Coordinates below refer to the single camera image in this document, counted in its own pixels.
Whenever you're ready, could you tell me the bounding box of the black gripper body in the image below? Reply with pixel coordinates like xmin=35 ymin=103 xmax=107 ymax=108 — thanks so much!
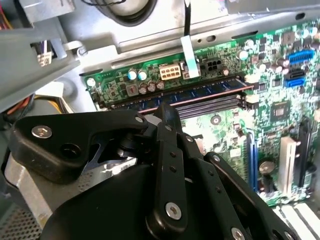
xmin=39 ymin=132 xmax=222 ymax=240

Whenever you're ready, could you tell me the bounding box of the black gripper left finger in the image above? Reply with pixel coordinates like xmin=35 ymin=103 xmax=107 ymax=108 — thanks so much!
xmin=11 ymin=102 xmax=188 ymax=236

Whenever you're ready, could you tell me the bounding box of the blue RAM memory stick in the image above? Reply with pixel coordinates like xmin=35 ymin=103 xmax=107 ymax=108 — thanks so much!
xmin=109 ymin=77 xmax=255 ymax=115

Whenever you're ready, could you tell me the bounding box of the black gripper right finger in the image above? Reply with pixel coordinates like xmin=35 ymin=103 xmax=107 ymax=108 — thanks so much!
xmin=171 ymin=106 xmax=298 ymax=240

